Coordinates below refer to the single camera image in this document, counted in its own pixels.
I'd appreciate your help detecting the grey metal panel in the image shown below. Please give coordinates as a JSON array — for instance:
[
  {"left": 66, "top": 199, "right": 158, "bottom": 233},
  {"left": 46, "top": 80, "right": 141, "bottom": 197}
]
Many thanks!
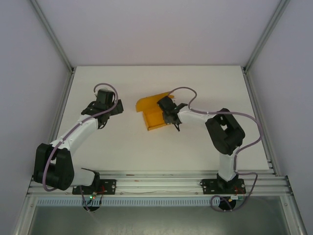
[{"left": 24, "top": 205, "right": 306, "bottom": 235}]

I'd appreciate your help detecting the aluminium side rail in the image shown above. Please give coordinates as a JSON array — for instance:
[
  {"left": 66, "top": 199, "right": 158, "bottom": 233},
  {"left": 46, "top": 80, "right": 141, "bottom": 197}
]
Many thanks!
[
  {"left": 243, "top": 68, "right": 279, "bottom": 177},
  {"left": 30, "top": 68, "right": 75, "bottom": 179}
]

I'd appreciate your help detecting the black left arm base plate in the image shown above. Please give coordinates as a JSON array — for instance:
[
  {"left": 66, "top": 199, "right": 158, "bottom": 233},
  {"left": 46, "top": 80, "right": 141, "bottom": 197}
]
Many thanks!
[{"left": 72, "top": 179, "right": 117, "bottom": 195}]

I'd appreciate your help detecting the aluminium front mounting rail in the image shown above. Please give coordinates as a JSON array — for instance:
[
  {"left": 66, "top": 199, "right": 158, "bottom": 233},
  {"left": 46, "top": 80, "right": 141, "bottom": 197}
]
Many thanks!
[{"left": 26, "top": 171, "right": 294, "bottom": 196}]

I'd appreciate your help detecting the aluminium frame post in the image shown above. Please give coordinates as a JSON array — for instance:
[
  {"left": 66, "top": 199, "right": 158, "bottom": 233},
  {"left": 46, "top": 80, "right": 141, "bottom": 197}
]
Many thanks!
[
  {"left": 243, "top": 0, "right": 292, "bottom": 74},
  {"left": 29, "top": 0, "right": 75, "bottom": 74}
]

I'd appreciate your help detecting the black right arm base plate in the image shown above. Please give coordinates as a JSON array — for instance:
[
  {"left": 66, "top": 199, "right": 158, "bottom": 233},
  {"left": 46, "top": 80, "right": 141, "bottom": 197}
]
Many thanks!
[{"left": 201, "top": 178, "right": 245, "bottom": 195}]

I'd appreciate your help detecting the grey slotted cable duct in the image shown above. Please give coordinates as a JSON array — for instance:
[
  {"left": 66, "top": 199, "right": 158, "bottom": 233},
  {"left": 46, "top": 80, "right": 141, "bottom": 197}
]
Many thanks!
[{"left": 35, "top": 197, "right": 222, "bottom": 207}]

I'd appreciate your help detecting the aluminium frame beam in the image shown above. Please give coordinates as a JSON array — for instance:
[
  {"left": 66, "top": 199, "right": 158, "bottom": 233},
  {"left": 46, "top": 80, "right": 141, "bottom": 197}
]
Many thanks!
[
  {"left": 281, "top": 193, "right": 308, "bottom": 235},
  {"left": 13, "top": 193, "right": 39, "bottom": 235}
]

